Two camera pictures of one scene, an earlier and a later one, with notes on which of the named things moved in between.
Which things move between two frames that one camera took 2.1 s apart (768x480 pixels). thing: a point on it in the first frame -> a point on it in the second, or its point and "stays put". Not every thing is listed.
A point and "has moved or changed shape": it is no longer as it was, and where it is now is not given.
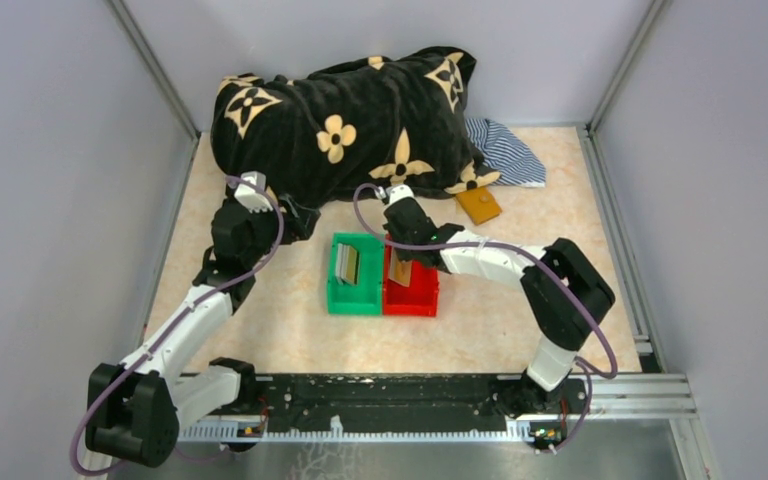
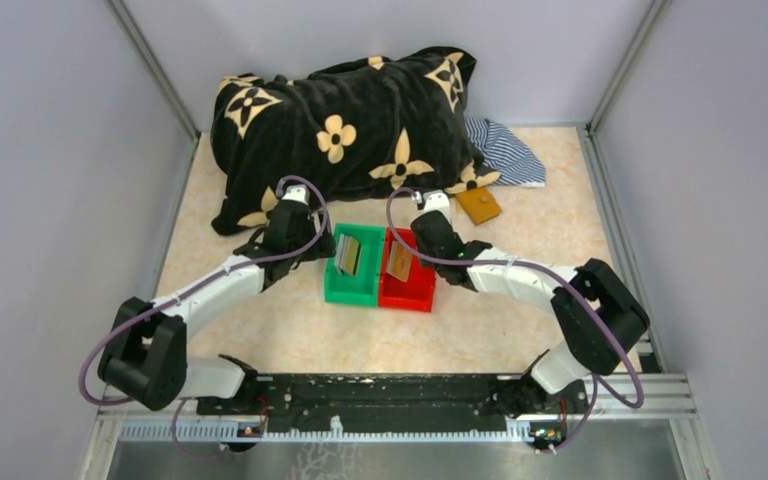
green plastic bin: [365, 297] has moved or changed shape
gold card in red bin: [399, 271] stays put
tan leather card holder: [479, 204] stays put
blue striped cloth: [517, 164] stays put
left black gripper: [297, 216] -> [289, 216]
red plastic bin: [419, 299] stays put
